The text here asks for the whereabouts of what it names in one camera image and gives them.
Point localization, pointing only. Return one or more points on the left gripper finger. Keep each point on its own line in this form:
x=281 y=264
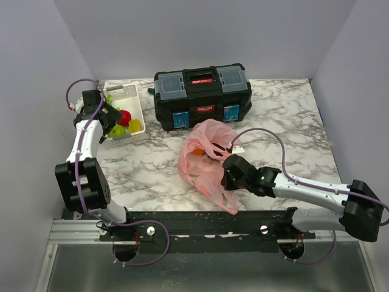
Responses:
x=102 y=139
x=112 y=116

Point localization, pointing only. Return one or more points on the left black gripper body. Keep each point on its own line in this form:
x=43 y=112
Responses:
x=107 y=129

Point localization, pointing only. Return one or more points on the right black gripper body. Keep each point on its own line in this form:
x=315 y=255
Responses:
x=230 y=183

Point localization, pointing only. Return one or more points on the red fake apple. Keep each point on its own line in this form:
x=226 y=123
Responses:
x=125 y=118

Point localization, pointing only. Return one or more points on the green fake apple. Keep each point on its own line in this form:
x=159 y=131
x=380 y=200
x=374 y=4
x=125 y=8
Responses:
x=117 y=131

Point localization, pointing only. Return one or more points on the yellow fake lemon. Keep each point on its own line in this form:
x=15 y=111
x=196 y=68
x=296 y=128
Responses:
x=134 y=126

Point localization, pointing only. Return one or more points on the pink plastic bag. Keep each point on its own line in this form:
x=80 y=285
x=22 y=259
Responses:
x=205 y=172

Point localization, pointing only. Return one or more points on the fake orange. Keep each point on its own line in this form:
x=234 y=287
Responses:
x=198 y=151

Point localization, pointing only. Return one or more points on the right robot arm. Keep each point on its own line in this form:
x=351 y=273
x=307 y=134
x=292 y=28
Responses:
x=352 y=208

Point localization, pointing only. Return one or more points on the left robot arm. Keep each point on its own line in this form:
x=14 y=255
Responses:
x=81 y=180

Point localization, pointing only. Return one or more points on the green fake grape bunch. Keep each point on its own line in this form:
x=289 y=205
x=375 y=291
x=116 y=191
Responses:
x=109 y=104

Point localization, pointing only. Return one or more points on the white perforated plastic basket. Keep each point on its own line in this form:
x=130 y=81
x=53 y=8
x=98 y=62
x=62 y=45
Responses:
x=126 y=97

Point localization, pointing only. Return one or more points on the black plastic toolbox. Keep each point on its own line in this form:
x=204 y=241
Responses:
x=185 y=98

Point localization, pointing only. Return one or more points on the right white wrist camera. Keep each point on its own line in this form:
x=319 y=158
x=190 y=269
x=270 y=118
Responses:
x=236 y=149

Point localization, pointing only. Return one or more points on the black metal base rail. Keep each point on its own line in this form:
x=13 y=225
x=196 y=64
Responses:
x=161 y=233

